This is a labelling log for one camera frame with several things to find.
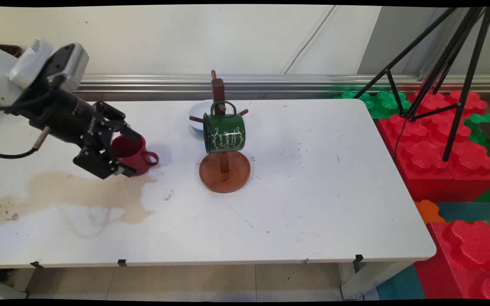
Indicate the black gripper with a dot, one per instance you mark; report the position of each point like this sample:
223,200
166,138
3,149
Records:
64,114

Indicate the red ceramic mug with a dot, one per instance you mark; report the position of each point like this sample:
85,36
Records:
136,159

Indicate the aluminium wall rail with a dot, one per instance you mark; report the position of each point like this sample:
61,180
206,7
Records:
270,83

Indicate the wooden mug tree stand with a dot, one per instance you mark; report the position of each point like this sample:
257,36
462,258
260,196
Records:
223,176

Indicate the large red studded block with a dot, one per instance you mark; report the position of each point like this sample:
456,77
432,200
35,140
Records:
432,165

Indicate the white bowl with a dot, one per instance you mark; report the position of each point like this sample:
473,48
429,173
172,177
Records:
198,111

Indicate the white table leg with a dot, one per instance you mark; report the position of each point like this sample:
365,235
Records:
368,280

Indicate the orange foam block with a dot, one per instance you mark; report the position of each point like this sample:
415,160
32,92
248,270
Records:
428,211

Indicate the black tripod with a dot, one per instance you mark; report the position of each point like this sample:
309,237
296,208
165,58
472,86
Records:
454,46

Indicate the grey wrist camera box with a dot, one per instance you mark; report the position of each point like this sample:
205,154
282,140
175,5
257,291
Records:
72,63

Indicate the teal floor mat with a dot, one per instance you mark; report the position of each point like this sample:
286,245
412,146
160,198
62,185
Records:
400,284

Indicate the black table edge clip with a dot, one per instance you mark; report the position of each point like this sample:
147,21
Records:
357,260
122,262
36,264

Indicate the brown wicker basket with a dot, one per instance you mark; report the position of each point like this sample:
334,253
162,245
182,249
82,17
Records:
11,50

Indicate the teal foam block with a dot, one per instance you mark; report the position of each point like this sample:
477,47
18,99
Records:
466,211

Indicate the green enamel mug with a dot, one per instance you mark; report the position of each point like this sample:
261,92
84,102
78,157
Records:
223,131

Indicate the green studded block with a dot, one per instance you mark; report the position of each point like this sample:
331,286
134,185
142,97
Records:
477,134
381,104

